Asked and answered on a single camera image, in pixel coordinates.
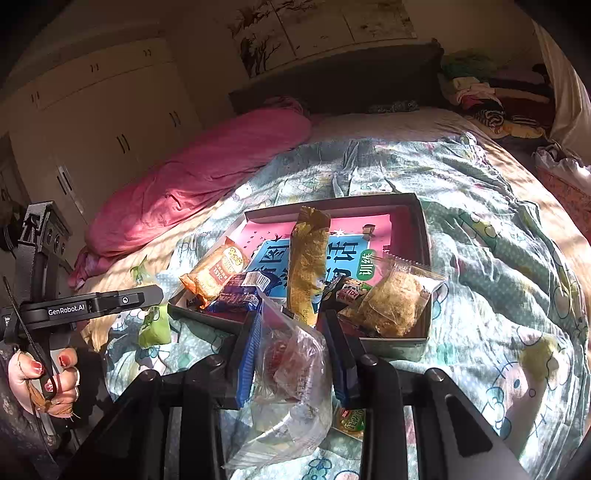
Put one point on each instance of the dark patterned cloth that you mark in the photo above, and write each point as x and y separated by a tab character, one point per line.
395	107

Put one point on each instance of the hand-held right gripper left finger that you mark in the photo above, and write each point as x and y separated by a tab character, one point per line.
247	360

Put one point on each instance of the clear packet with floss pastry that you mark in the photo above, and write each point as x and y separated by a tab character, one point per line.
392	304

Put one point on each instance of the pink and blue book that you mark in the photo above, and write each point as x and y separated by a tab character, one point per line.
268	231

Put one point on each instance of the cream wardrobe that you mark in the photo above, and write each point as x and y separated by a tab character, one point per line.
115	101

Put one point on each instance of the small green pastry packet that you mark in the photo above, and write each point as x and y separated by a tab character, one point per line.
154	330

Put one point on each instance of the pile of folded clothes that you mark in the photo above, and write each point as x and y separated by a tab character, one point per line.
489	92

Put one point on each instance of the printed cartoon blanket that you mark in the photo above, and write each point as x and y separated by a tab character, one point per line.
485	277

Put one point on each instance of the round biscuit packet green label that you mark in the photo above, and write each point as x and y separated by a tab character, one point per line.
351	422

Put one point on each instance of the wall poster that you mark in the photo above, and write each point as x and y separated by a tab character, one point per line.
323	27

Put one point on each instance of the pink quilt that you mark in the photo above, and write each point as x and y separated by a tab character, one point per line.
194	184

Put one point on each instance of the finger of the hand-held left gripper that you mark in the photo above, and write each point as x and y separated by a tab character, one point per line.
129	299

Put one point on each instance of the clear packet with red candy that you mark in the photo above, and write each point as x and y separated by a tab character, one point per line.
291	369

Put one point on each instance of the grey cardboard box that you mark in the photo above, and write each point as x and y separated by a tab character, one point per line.
423	240

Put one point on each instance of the person's left forearm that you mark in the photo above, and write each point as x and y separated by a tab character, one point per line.
23	443

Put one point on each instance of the cream curtain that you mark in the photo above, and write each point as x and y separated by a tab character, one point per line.
568	92

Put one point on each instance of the black and green snack packet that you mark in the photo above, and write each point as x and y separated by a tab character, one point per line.
351	290

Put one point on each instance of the blue snack packet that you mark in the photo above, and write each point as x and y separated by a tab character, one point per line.
240	300

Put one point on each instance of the long yellow snack packet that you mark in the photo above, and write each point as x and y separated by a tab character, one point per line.
304	267

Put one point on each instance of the person's left hand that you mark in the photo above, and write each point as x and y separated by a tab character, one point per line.
27	378

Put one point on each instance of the orange snack packet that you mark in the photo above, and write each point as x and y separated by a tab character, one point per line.
217	270

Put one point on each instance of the bed with beige sheet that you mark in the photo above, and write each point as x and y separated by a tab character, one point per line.
392	122

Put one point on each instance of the dark grey headboard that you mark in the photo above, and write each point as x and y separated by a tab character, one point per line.
346	78

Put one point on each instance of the pink patterned box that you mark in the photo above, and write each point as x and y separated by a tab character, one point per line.
568	194

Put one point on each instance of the white cloth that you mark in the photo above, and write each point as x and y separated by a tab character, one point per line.
563	161

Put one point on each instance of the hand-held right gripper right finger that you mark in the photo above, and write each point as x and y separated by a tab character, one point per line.
344	364

